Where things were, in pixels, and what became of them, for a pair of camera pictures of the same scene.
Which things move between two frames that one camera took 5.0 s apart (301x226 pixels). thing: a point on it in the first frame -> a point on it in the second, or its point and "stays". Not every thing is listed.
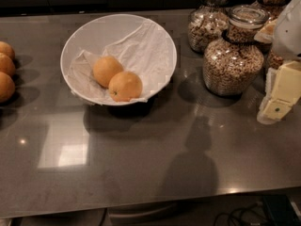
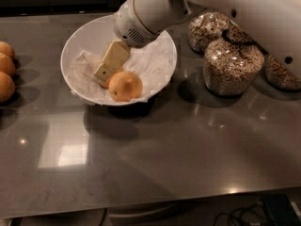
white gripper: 288,35 -> 129,23
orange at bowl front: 124,86 stays
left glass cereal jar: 209,21 stays
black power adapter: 281,210 stays
